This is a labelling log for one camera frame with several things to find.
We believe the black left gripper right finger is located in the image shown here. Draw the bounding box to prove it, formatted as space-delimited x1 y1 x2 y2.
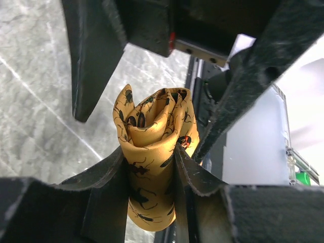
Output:
174 145 323 242

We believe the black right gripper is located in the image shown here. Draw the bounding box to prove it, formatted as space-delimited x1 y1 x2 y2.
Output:
115 0 280 67

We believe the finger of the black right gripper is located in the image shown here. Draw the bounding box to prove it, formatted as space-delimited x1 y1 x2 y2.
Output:
192 1 323 162
61 1 127 123

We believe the yellow beetle print tie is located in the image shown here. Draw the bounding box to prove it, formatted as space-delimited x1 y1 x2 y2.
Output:
113 85 199 232

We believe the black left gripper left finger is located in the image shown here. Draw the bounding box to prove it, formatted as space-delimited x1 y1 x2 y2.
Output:
1 148 128 242

